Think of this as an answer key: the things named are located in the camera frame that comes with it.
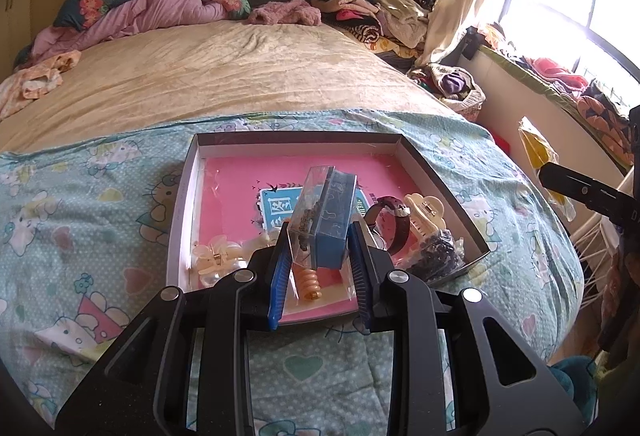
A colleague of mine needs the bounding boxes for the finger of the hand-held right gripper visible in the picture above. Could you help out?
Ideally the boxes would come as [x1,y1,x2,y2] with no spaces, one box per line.
[539,161,627,218]

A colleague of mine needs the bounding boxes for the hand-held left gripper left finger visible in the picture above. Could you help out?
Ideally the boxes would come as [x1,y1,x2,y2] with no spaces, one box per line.
[54,221,296,436]

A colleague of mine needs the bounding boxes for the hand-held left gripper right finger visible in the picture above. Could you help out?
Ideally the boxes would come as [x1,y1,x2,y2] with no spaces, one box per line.
[347,220,586,436]

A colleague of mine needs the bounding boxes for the orange spiral hair tie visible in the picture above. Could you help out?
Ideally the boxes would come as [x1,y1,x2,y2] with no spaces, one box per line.
[292,266,324,303]

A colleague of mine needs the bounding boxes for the clear plastic jewelry box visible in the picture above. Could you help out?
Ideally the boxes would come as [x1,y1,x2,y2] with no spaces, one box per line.
[287,165,360,272]

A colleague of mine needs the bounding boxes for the dark red leather watch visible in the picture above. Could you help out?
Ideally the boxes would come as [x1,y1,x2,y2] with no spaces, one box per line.
[362,196,413,258]

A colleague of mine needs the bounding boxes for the shallow cardboard box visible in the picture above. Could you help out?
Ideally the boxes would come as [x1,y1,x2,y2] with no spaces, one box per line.
[167,131,491,328]

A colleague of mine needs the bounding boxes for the person's right forearm green sleeve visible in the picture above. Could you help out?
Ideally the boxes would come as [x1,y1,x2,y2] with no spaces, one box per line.
[594,350,640,436]

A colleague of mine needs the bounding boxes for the yellow plastic bag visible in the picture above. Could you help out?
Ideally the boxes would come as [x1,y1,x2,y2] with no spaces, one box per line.
[516,116,577,223]

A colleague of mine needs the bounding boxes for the pearl flower hair clip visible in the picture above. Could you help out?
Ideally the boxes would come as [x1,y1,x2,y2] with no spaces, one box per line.
[192,237,252,288]

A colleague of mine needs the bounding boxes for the bag of black beads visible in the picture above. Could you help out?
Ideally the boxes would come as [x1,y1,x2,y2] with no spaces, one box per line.
[404,231,467,288]

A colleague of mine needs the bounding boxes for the cream hair claw clip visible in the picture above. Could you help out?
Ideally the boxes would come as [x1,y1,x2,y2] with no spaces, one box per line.
[402,192,449,243]

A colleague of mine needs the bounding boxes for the clothes on windowsill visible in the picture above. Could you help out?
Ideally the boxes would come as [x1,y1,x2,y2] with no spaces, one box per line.
[479,22,637,169]

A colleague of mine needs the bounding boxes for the bag of clothes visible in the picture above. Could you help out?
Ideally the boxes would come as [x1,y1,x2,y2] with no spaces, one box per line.
[407,62,487,122]

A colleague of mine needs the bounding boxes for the teal cloth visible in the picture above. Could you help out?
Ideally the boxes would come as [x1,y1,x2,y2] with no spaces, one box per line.
[549,355,600,398]

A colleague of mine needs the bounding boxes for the black device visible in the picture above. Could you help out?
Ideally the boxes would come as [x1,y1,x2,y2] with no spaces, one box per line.
[461,26,492,60]

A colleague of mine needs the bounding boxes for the cartoon cat print blanket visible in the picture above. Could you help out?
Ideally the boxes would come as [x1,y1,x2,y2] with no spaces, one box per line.
[0,108,586,436]

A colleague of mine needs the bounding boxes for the bed with beige sheet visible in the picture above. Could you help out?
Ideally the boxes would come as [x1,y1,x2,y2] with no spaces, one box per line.
[0,18,453,154]

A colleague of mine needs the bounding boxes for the pile of clothes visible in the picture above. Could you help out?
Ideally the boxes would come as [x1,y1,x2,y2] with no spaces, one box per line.
[310,0,442,63]

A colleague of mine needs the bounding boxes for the pink fuzzy garment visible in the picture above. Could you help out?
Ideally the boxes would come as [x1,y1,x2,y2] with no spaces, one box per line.
[247,0,322,27]

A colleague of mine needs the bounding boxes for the small floral pillow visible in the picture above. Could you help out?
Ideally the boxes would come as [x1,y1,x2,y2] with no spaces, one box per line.
[200,0,252,20]

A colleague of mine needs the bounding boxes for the pink quilt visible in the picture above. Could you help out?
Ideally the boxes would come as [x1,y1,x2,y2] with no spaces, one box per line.
[14,0,236,68]

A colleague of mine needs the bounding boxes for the pale patterned garment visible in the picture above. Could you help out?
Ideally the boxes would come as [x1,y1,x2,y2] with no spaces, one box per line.
[0,50,82,118]

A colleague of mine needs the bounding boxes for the cream wardrobe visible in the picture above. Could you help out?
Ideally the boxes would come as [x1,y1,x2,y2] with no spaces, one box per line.
[0,0,32,54]

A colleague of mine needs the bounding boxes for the white wire rack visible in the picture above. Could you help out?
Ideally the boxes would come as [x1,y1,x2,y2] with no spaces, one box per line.
[569,216,622,319]

